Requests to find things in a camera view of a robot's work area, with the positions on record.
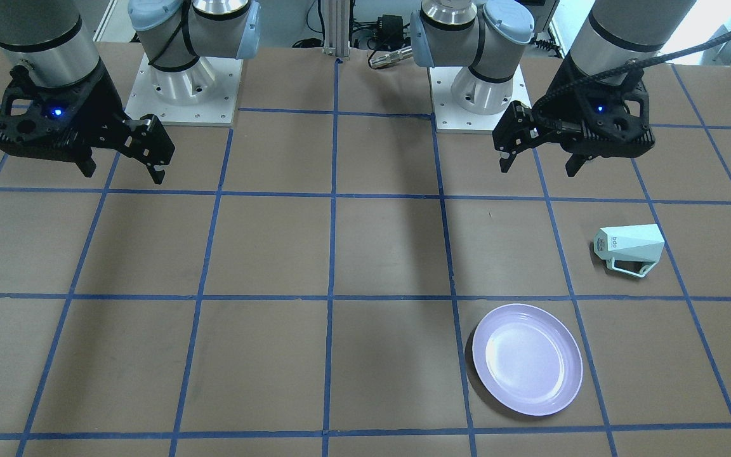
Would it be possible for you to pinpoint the lavender plate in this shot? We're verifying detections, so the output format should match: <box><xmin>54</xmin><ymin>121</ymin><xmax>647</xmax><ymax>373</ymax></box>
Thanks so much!
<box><xmin>471</xmin><ymin>303</ymin><xmax>584</xmax><ymax>416</ymax></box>

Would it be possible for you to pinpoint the black power adapter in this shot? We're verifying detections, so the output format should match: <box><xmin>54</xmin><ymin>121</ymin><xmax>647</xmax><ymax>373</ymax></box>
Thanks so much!
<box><xmin>375</xmin><ymin>15</ymin><xmax>404</xmax><ymax>41</ymax></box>

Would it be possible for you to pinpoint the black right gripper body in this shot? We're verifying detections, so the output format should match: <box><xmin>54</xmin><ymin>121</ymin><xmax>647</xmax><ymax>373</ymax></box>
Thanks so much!
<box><xmin>0</xmin><ymin>63</ymin><xmax>131</xmax><ymax>159</ymax></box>

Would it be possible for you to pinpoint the aluminium frame post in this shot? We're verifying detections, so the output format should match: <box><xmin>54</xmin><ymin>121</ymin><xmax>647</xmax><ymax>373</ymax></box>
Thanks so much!
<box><xmin>319</xmin><ymin>1</ymin><xmax>352</xmax><ymax>61</ymax></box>

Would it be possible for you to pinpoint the silver cable connector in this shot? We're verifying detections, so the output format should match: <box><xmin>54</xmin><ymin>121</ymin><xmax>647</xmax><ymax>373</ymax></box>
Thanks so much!
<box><xmin>367</xmin><ymin>46</ymin><xmax>414</xmax><ymax>70</ymax></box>

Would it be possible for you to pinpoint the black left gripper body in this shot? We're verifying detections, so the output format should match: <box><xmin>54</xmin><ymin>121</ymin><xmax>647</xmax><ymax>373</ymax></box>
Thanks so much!
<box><xmin>534</xmin><ymin>55</ymin><xmax>656</xmax><ymax>158</ymax></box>

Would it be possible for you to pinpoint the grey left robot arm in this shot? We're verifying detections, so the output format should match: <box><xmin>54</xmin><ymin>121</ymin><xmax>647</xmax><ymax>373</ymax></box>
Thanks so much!
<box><xmin>409</xmin><ymin>1</ymin><xmax>693</xmax><ymax>177</ymax></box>

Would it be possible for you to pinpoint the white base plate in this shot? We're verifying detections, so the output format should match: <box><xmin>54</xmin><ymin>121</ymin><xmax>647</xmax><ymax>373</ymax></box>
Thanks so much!
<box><xmin>428</xmin><ymin>66</ymin><xmax>531</xmax><ymax>134</ymax></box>
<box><xmin>126</xmin><ymin>56</ymin><xmax>244</xmax><ymax>128</ymax></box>

